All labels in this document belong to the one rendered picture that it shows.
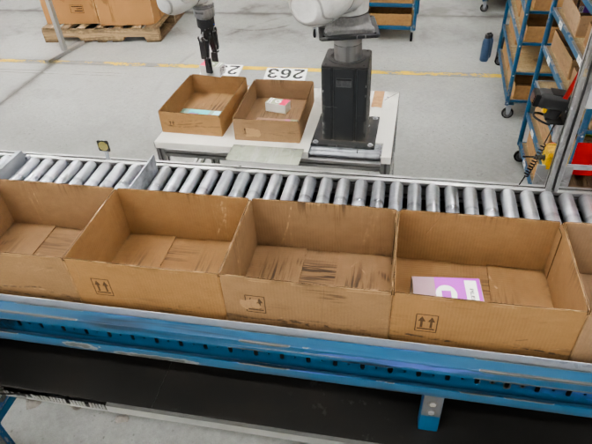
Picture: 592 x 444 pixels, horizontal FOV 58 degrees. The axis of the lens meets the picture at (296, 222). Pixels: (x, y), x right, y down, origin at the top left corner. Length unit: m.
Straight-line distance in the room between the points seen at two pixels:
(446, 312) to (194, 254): 0.72
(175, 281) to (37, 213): 0.65
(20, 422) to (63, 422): 0.18
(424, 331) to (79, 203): 1.03
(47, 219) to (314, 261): 0.84
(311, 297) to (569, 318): 0.54
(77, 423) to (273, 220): 1.30
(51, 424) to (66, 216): 0.99
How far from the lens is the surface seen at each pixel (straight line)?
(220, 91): 2.67
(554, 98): 1.94
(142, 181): 2.09
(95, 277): 1.39
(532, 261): 1.51
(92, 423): 2.38
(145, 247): 1.59
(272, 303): 1.25
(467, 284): 1.34
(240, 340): 1.27
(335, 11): 1.83
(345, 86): 2.10
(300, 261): 1.46
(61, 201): 1.71
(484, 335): 1.26
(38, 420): 2.48
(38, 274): 1.48
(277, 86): 2.56
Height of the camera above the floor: 1.90
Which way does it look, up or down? 39 degrees down
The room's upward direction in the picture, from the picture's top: 4 degrees counter-clockwise
